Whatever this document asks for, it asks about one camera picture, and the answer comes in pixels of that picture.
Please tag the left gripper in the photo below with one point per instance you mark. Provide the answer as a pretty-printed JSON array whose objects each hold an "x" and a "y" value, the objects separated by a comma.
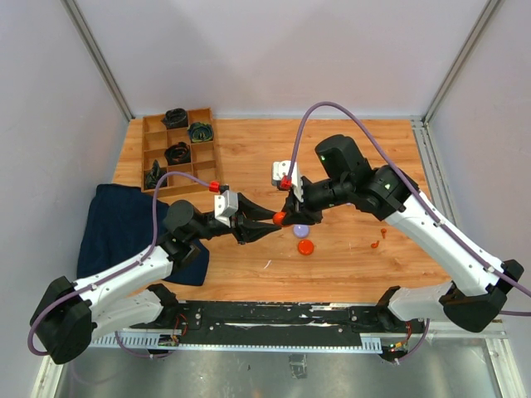
[{"x": 244, "y": 226}]

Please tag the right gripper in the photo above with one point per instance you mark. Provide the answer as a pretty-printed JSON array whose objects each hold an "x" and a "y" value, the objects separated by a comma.
[{"x": 300, "y": 212}]

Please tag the purple earbud case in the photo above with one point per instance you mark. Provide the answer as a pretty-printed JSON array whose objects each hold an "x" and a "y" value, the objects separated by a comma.
[{"x": 301, "y": 231}]

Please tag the orange earbud case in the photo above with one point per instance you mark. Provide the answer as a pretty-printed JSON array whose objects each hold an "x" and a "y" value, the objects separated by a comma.
[
  {"x": 278, "y": 218},
  {"x": 305, "y": 247}
]

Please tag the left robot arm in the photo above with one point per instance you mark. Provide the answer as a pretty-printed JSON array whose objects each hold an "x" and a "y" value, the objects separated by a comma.
[{"x": 72, "y": 314}]

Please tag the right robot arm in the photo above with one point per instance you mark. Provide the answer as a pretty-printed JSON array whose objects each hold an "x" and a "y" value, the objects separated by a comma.
[{"x": 480, "y": 282}]

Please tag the rolled black orange tie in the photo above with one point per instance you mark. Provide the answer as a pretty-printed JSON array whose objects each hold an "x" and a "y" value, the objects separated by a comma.
[{"x": 179, "y": 153}]

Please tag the rolled green patterned tie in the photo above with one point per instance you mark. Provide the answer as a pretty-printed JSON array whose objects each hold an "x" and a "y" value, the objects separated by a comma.
[{"x": 199, "y": 132}]

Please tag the wooden compartment tray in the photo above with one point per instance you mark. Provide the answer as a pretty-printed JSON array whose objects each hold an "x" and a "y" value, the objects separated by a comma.
[{"x": 205, "y": 165}]

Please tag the folded dark tie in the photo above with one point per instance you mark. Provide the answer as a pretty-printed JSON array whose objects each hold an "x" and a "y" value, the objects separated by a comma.
[{"x": 153, "y": 175}]

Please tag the rolled black tie top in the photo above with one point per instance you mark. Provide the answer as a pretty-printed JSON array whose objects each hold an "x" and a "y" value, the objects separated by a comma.
[{"x": 175, "y": 118}]

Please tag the dark blue cloth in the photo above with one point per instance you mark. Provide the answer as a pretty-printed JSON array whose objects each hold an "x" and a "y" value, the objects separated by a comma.
[{"x": 122, "y": 222}]

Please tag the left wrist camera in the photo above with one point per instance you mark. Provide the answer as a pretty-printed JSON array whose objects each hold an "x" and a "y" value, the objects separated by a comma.
[{"x": 225, "y": 206}]

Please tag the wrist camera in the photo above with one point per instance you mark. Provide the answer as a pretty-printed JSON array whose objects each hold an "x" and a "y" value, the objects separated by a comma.
[
  {"x": 285, "y": 181},
  {"x": 225, "y": 206}
]

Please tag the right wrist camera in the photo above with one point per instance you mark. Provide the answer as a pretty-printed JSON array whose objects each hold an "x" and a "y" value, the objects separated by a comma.
[{"x": 285, "y": 181}]

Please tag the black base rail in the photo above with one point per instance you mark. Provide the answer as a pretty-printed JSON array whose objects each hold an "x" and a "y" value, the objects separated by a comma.
[{"x": 269, "y": 324}]

